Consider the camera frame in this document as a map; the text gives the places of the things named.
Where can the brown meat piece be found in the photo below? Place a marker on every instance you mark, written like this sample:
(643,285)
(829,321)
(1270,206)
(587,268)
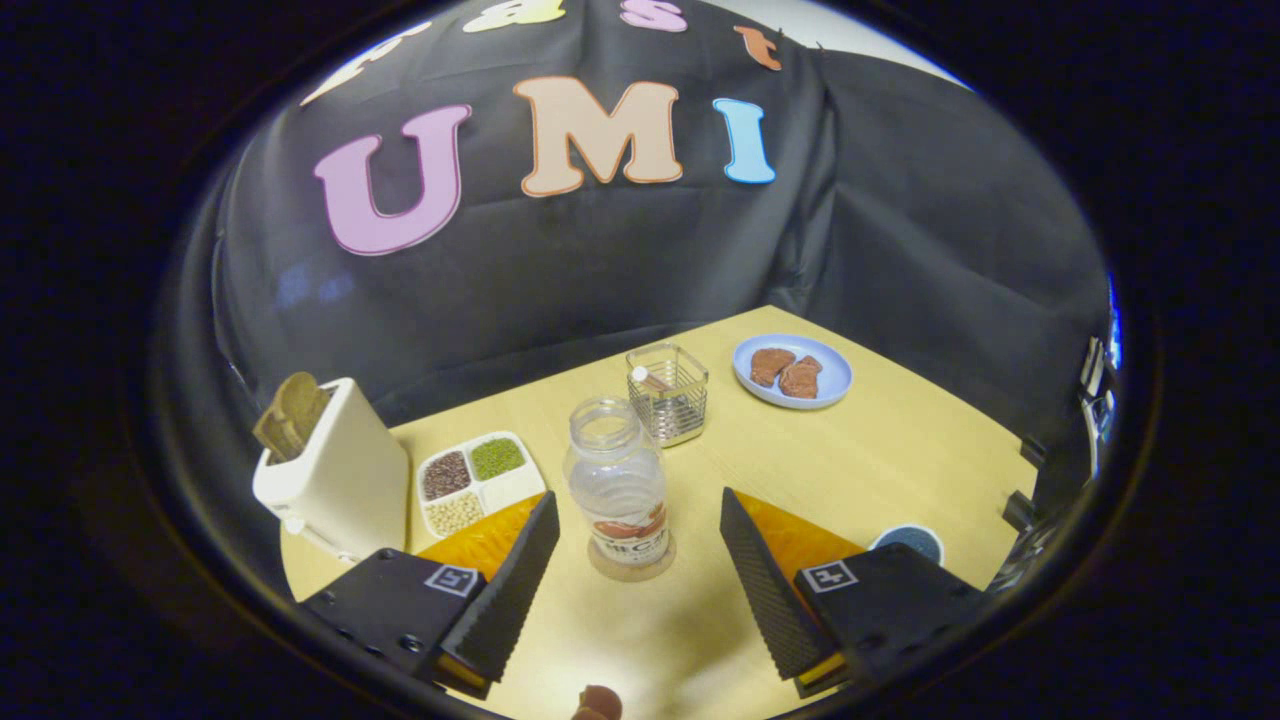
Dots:
(802,378)
(770,366)

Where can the white toaster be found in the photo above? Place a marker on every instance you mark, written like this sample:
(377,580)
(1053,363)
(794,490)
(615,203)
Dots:
(350,490)

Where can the dark furniture frame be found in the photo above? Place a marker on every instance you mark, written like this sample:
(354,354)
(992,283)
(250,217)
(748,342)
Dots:
(1020,510)

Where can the pale yellow beans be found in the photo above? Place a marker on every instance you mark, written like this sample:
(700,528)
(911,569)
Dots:
(454,512)

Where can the round tan coaster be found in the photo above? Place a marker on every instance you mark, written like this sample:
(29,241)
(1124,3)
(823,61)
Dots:
(660,565)

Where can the brown toast slice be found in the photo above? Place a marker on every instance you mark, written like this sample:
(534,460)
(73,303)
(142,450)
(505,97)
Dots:
(292,412)

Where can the small brown rounded object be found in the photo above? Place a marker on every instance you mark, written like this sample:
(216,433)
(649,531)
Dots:
(598,704)

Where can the dark brown beans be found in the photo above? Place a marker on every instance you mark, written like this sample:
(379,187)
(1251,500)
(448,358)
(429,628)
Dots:
(446,474)

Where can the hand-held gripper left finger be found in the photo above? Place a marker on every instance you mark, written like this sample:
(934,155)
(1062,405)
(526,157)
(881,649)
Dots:
(510,590)

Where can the green beans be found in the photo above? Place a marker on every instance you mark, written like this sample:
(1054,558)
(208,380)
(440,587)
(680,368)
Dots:
(497,458)

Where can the clear plastic juice bottle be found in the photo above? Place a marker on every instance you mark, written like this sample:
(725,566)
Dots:
(618,490)

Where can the white divided tray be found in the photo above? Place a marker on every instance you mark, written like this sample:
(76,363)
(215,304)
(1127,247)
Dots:
(520,488)

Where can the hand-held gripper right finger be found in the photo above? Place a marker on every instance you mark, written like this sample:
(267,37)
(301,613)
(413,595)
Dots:
(765,590)

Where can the light blue plate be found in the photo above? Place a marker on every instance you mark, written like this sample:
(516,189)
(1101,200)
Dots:
(830,385)

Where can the black backdrop cloth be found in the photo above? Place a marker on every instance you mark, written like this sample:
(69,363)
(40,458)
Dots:
(600,280)

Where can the light wooden table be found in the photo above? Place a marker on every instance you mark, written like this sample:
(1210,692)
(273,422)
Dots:
(880,460)

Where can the small white-capped tube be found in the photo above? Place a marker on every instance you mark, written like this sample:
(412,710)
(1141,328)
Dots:
(648,380)

